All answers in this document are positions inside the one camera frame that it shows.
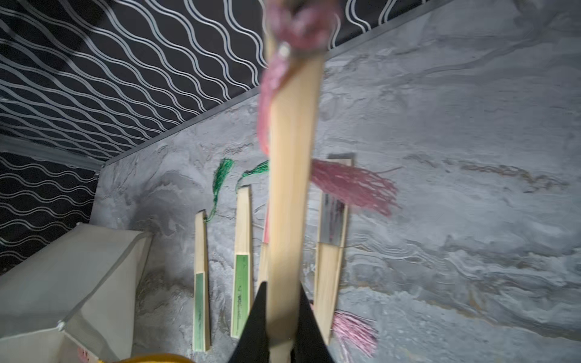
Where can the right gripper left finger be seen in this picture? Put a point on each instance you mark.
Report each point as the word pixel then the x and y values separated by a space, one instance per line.
pixel 253 346

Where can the white tote bag yellow handles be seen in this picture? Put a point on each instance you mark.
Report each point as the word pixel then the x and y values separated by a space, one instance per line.
pixel 75 300

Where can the pink tassel folding fan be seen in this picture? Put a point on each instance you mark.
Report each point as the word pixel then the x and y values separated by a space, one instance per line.
pixel 264 253

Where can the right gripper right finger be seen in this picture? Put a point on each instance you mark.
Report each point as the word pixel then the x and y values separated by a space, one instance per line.
pixel 309 347

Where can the green paper folding fan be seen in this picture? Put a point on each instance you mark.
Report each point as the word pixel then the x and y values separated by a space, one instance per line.
pixel 242 298

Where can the grey paper folding fan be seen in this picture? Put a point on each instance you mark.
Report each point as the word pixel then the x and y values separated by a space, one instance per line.
pixel 349 329

